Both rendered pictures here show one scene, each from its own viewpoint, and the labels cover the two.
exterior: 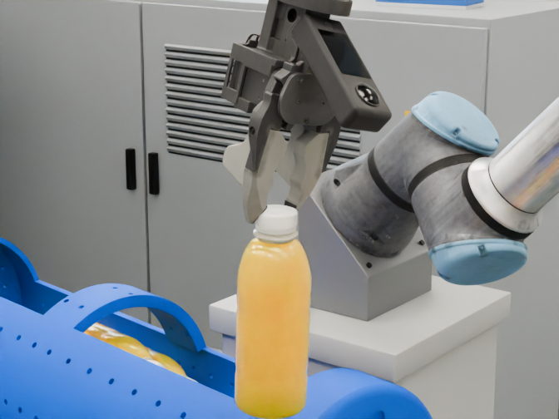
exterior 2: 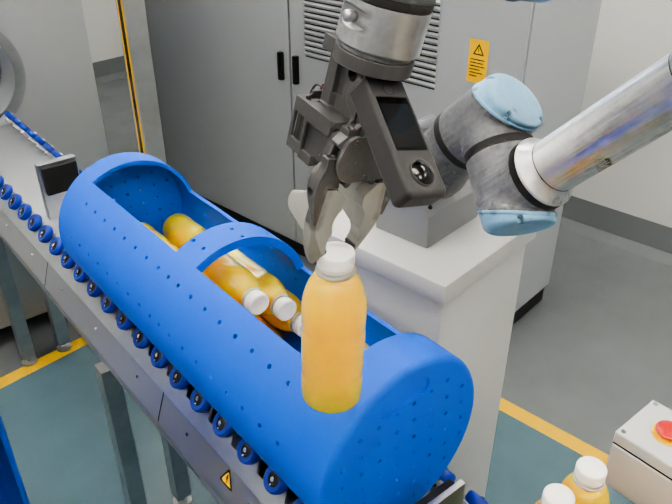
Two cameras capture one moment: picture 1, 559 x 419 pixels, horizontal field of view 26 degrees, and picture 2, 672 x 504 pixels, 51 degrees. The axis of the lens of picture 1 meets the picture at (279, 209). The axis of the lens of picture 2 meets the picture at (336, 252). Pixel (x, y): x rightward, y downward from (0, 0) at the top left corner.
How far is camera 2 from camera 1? 48 cm
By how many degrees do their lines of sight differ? 17
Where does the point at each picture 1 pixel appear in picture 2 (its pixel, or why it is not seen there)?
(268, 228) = (327, 270)
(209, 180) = not seen: hidden behind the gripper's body
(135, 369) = (237, 316)
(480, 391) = (508, 290)
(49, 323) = (179, 260)
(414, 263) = (466, 200)
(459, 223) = (503, 195)
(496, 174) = (538, 159)
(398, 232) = (455, 182)
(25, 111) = (211, 20)
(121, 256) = (275, 123)
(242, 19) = not seen: outside the picture
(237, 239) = not seen: hidden behind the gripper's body
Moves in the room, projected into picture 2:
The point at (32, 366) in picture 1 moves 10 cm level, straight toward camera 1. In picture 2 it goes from (166, 294) to (161, 332)
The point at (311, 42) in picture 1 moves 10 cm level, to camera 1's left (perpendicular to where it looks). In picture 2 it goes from (368, 111) to (251, 108)
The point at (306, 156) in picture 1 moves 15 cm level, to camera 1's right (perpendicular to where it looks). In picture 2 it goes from (364, 205) to (522, 211)
